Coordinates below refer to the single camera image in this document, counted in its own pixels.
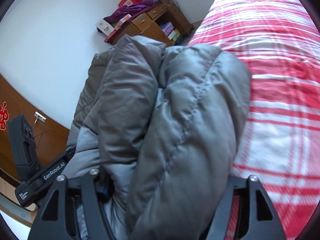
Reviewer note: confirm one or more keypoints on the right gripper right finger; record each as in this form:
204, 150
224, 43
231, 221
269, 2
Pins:
257, 217

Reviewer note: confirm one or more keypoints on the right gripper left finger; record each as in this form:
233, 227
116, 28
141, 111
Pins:
57, 216

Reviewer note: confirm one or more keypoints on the grey puffer jacket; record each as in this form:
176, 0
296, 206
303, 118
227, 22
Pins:
165, 123

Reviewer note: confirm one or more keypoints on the wooden door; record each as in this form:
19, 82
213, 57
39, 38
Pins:
29, 140

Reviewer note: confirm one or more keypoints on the red plaid bed sheet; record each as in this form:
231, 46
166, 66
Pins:
279, 43

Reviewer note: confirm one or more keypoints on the white printed box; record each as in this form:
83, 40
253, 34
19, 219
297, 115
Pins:
103, 26

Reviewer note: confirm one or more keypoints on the purple cloth on desk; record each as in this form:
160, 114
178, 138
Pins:
132, 10

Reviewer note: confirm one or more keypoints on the red box on desk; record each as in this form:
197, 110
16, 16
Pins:
128, 3

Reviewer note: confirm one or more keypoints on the wooden desk cabinet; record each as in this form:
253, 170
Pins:
150, 22

